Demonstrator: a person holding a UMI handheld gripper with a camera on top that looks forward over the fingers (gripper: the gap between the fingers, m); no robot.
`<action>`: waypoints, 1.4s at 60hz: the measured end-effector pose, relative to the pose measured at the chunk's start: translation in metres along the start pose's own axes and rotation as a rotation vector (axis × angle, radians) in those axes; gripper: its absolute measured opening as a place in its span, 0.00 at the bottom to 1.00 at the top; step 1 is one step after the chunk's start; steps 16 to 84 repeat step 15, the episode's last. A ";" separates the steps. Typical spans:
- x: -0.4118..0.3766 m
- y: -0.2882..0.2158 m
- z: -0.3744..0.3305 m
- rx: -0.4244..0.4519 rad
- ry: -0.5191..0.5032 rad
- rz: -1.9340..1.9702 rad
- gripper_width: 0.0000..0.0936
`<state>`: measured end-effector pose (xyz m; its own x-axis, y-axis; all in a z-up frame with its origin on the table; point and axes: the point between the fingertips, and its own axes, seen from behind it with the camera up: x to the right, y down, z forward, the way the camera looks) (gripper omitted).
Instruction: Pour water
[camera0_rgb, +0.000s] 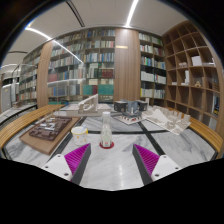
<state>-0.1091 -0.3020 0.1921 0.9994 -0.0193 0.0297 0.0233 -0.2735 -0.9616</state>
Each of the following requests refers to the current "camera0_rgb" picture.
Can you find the dark grey building model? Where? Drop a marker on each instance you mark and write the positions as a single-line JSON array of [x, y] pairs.
[[131, 108]]

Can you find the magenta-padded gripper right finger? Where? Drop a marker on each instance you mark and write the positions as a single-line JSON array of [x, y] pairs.
[[164, 165]]

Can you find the white terraced architecture model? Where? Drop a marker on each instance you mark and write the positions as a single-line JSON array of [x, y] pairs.
[[166, 118]]

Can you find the wide book-filled shelf unit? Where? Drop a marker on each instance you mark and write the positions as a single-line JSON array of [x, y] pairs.
[[86, 60]]

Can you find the light blue spoon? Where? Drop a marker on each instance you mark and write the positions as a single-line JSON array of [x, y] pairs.
[[83, 127]]

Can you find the white cup with yellow rim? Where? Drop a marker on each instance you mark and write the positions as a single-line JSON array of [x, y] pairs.
[[79, 137]]

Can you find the flat round red coaster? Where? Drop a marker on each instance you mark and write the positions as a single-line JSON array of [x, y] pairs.
[[112, 145]]

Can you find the narrow book-filled shelf unit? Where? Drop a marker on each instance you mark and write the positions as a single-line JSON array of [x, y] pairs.
[[151, 70]]

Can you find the wooden cubby shelf unit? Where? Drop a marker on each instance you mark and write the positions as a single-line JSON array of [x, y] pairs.
[[191, 76]]

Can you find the curved wooden slatted bench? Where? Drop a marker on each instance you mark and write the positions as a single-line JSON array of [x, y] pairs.
[[23, 121], [208, 133]]

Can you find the straight ceiling light strip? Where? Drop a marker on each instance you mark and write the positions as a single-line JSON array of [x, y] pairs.
[[131, 13]]

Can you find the clear plastic drink bottle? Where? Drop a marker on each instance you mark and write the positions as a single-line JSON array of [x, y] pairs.
[[106, 133]]

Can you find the long white architecture model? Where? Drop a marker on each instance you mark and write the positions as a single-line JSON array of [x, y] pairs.
[[88, 105]]

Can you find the brown model on wooden board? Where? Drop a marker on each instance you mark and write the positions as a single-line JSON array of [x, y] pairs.
[[50, 131]]

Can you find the book shelf unit behind glass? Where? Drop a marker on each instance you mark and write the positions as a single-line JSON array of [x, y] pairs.
[[28, 80]]

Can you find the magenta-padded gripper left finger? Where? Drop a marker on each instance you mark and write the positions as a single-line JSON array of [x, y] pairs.
[[58, 165]]

